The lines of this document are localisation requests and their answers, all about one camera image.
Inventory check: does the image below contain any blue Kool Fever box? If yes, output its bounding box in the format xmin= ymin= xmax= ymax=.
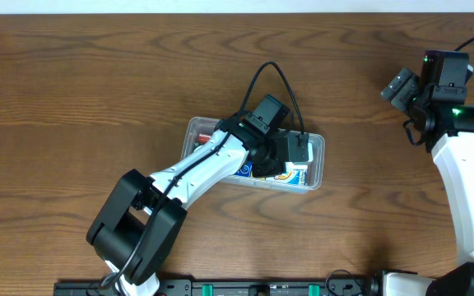
xmin=233 ymin=160 xmax=309 ymax=187

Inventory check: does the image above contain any white Panadol box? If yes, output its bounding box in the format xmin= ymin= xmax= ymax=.
xmin=285 ymin=152 xmax=314 ymax=172

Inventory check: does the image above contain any red orange Panadol box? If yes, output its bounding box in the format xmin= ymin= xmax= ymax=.
xmin=197 ymin=133 xmax=211 ymax=145

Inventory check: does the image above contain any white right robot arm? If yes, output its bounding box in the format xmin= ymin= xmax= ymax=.
xmin=372 ymin=50 xmax=474 ymax=296

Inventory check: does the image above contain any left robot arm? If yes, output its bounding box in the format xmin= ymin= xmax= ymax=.
xmin=86 ymin=95 xmax=309 ymax=295

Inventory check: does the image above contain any clear plastic container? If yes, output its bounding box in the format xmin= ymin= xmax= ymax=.
xmin=180 ymin=117 xmax=325 ymax=194

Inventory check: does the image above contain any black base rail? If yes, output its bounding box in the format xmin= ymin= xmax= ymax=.
xmin=53 ymin=271 xmax=435 ymax=296

